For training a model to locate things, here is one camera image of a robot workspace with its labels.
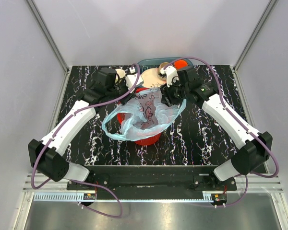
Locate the aluminium frame post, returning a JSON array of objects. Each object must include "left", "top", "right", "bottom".
[
  {"left": 233, "top": 0, "right": 278, "bottom": 71},
  {"left": 25, "top": 0, "right": 69, "bottom": 73}
]

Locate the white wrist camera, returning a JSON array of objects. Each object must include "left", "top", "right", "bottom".
[
  {"left": 125, "top": 67, "right": 144, "bottom": 89},
  {"left": 160, "top": 65, "right": 179, "bottom": 87}
]

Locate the red mesh trash bin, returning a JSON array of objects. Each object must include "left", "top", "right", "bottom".
[{"left": 117, "top": 88, "right": 162, "bottom": 146}]

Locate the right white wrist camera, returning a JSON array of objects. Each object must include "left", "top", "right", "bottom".
[{"left": 160, "top": 65, "right": 179, "bottom": 87}]

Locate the teal plastic dish tub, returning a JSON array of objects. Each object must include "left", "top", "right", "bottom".
[{"left": 131, "top": 57, "right": 197, "bottom": 75}]

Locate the right aluminium frame post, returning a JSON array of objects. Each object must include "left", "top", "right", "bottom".
[{"left": 233, "top": 0, "right": 278, "bottom": 71}]

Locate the orange plastic cup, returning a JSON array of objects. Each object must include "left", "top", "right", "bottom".
[{"left": 174, "top": 60, "right": 188, "bottom": 69}]

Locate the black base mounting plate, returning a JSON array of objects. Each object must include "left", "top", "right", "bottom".
[{"left": 66, "top": 164, "right": 238, "bottom": 201}]

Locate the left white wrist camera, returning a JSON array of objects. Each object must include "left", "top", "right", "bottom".
[{"left": 125, "top": 67, "right": 144, "bottom": 89}]

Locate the beige brown ceramic cup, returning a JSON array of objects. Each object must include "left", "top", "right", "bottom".
[{"left": 158, "top": 62, "right": 177, "bottom": 81}]

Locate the aluminium front rail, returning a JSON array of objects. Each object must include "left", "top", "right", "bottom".
[{"left": 22, "top": 174, "right": 283, "bottom": 203}]

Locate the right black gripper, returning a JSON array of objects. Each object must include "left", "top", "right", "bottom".
[{"left": 159, "top": 77, "right": 189, "bottom": 108}]

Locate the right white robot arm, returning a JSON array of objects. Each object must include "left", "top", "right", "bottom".
[{"left": 159, "top": 66, "right": 272, "bottom": 190}]

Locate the yellow-green ceramic mug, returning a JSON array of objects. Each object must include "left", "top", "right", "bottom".
[{"left": 115, "top": 69, "right": 125, "bottom": 84}]

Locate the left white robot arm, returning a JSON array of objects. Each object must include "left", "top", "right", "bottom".
[{"left": 28, "top": 64, "right": 141, "bottom": 190}]

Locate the light blue plastic trash bag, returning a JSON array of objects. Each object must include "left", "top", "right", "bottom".
[{"left": 102, "top": 88, "right": 187, "bottom": 141}]

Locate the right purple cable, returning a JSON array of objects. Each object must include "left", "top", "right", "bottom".
[{"left": 162, "top": 57, "right": 279, "bottom": 208}]

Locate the cream floral plate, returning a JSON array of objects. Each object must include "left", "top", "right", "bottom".
[{"left": 141, "top": 68, "right": 166, "bottom": 88}]

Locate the purple cable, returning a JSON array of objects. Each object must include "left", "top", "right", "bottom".
[
  {"left": 30, "top": 62, "right": 141, "bottom": 218},
  {"left": 162, "top": 57, "right": 279, "bottom": 208}
]

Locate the left aluminium frame post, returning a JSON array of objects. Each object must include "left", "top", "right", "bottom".
[{"left": 25, "top": 0, "right": 69, "bottom": 73}]

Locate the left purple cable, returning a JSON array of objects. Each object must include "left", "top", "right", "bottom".
[{"left": 30, "top": 62, "right": 141, "bottom": 218}]

